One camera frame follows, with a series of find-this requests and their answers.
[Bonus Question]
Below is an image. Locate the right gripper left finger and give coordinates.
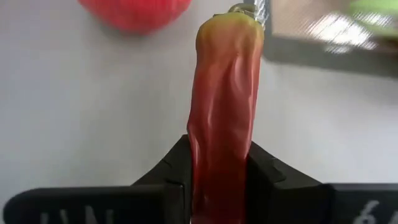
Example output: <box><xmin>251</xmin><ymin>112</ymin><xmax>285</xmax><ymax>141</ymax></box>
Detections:
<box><xmin>2</xmin><ymin>134</ymin><xmax>194</xmax><ymax>224</ymax></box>

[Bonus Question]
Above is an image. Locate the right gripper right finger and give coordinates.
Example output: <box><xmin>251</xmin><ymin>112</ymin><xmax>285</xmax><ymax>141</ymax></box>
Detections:
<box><xmin>246</xmin><ymin>141</ymin><xmax>398</xmax><ymax>224</ymax></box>

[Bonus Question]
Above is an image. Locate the red chili pepper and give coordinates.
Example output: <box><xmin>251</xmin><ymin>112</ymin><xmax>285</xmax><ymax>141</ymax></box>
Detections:
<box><xmin>186</xmin><ymin>2</ymin><xmax>265</xmax><ymax>224</ymax></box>

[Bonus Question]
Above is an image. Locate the red apple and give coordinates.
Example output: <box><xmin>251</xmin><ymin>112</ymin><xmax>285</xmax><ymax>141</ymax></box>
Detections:
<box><xmin>77</xmin><ymin>0</ymin><xmax>193</xmax><ymax>34</ymax></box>

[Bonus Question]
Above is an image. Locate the pink dragon fruit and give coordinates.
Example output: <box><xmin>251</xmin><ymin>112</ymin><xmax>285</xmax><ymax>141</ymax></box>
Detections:
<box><xmin>349</xmin><ymin>0</ymin><xmax>398</xmax><ymax>37</ymax></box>

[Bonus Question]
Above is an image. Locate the grey table mat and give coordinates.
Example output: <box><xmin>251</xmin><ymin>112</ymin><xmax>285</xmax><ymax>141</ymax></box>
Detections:
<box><xmin>0</xmin><ymin>0</ymin><xmax>398</xmax><ymax>224</ymax></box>

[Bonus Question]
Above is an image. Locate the black wire basket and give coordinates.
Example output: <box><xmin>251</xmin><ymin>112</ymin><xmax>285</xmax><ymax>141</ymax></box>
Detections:
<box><xmin>306</xmin><ymin>12</ymin><xmax>396</xmax><ymax>55</ymax></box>

